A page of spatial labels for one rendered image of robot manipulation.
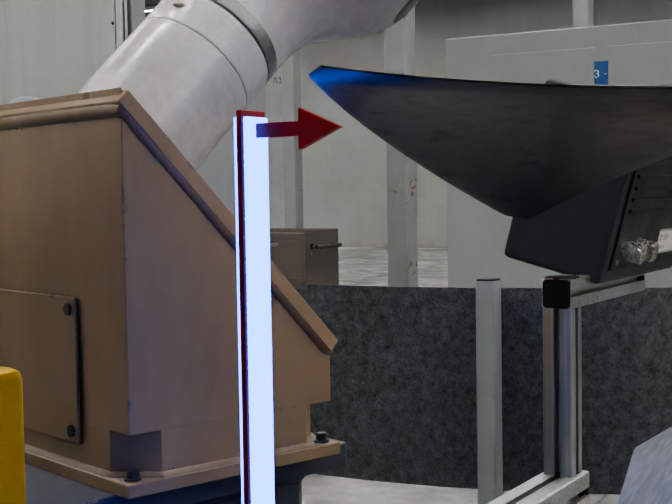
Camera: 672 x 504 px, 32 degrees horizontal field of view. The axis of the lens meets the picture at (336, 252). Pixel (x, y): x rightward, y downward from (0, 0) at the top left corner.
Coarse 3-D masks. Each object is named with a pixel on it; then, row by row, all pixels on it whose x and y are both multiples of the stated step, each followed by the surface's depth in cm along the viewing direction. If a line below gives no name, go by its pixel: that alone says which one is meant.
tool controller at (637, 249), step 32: (608, 192) 116; (640, 192) 119; (512, 224) 122; (544, 224) 120; (576, 224) 118; (608, 224) 116; (640, 224) 122; (512, 256) 122; (544, 256) 120; (576, 256) 118; (608, 256) 117; (640, 256) 118
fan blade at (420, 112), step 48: (336, 96) 58; (384, 96) 57; (432, 96) 55; (480, 96) 54; (528, 96) 53; (576, 96) 52; (624, 96) 51; (432, 144) 64; (480, 144) 63; (528, 144) 63; (576, 144) 62; (624, 144) 62; (480, 192) 70; (528, 192) 69; (576, 192) 69
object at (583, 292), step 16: (544, 288) 114; (560, 288) 113; (576, 288) 114; (592, 288) 121; (608, 288) 122; (624, 288) 127; (640, 288) 131; (544, 304) 114; (560, 304) 113; (576, 304) 114
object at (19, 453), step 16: (0, 368) 49; (0, 384) 48; (16, 384) 49; (0, 400) 48; (16, 400) 49; (0, 416) 48; (16, 416) 49; (0, 432) 48; (16, 432) 49; (0, 448) 48; (16, 448) 49; (0, 464) 48; (16, 464) 49; (0, 480) 48; (16, 480) 49; (0, 496) 48; (16, 496) 49
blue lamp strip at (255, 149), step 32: (256, 160) 68; (256, 192) 68; (256, 224) 69; (256, 256) 69; (256, 288) 69; (256, 320) 69; (256, 352) 69; (256, 384) 69; (256, 416) 69; (256, 448) 69; (256, 480) 69
